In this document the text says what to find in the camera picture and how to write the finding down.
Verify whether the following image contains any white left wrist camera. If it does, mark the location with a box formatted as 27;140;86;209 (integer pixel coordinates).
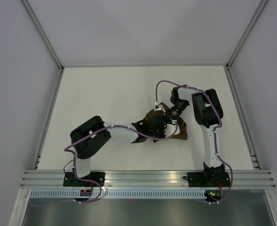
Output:
164;120;180;138

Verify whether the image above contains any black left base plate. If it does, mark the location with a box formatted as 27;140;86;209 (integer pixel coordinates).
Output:
63;172;105;187

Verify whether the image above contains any brown cloth napkin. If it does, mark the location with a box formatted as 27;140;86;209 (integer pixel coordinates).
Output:
143;102;188;140

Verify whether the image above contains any right aluminium frame post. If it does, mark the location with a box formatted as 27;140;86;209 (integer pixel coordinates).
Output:
225;0;269;68

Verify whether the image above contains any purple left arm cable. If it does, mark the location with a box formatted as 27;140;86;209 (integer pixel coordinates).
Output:
30;121;179;208

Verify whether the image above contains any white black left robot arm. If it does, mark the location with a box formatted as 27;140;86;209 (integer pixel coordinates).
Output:
70;115;167;186

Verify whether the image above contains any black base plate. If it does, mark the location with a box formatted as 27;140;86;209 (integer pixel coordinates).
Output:
63;172;105;187
182;172;230;187

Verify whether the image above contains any aluminium frame post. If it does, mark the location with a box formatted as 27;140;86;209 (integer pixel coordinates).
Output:
225;0;269;68
19;0;64;72

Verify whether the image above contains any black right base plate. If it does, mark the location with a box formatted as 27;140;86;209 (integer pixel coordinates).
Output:
182;172;230;187

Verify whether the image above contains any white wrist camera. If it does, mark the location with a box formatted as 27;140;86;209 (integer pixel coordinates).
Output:
164;120;180;138
153;102;165;112

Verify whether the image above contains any white slotted cable duct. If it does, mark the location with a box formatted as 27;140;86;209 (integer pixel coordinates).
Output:
30;189;206;199

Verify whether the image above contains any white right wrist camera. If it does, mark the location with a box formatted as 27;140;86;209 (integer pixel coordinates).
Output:
153;102;165;112

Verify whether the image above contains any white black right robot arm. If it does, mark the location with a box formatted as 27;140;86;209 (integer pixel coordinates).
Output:
165;87;225;186

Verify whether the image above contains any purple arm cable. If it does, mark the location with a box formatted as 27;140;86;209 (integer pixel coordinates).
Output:
30;121;179;208
155;80;234;205

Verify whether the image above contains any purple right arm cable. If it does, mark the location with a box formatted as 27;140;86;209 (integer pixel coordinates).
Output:
155;80;234;205

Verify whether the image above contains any aluminium frame rail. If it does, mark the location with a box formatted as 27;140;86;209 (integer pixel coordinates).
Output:
20;170;276;190

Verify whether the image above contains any left aluminium frame post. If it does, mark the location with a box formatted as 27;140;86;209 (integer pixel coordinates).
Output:
19;0;64;72

